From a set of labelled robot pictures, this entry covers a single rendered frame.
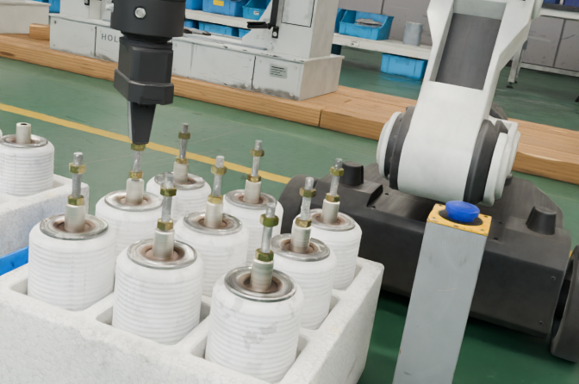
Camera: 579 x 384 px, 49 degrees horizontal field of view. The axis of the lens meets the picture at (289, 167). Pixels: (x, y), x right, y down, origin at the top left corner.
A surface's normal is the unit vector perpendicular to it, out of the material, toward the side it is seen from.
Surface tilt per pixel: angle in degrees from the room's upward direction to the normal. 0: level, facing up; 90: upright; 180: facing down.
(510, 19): 55
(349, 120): 90
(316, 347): 0
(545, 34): 90
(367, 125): 90
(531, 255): 45
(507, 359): 0
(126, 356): 90
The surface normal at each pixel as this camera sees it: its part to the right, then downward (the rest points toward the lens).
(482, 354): 0.14, -0.95
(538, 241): -0.18, -0.54
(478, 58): -0.30, -0.18
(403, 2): -0.39, 0.19
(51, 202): 0.90, 0.23
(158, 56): 0.43, 0.30
